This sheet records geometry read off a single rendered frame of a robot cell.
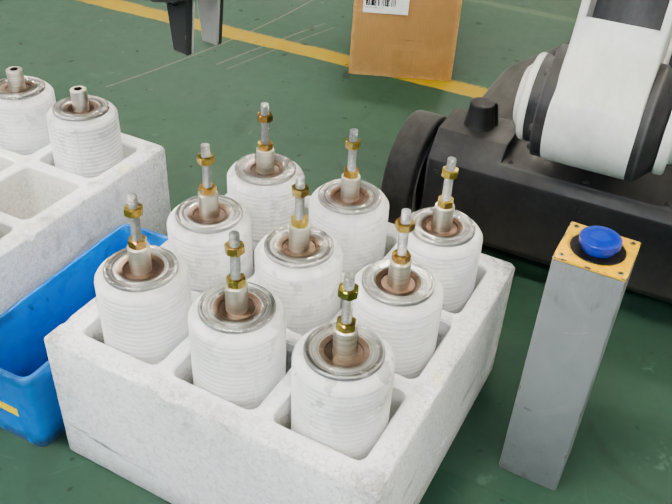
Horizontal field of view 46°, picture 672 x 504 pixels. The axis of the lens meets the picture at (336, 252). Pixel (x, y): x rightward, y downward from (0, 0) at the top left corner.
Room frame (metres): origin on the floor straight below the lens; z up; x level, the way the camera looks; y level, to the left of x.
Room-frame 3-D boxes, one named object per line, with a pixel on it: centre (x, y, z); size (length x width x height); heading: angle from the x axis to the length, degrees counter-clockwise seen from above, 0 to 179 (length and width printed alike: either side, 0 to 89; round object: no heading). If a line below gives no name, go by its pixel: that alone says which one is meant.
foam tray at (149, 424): (0.69, 0.04, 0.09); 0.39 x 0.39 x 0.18; 63
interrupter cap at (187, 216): (0.74, 0.15, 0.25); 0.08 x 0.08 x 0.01
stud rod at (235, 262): (0.58, 0.09, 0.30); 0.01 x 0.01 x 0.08
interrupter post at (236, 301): (0.58, 0.09, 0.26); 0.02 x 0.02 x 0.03
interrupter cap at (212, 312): (0.58, 0.09, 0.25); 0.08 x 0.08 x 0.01
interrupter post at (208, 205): (0.74, 0.15, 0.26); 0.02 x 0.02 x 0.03
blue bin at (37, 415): (0.74, 0.31, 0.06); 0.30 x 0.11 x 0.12; 155
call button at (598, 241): (0.62, -0.25, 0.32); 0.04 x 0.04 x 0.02
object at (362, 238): (0.79, -0.01, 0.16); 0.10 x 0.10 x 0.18
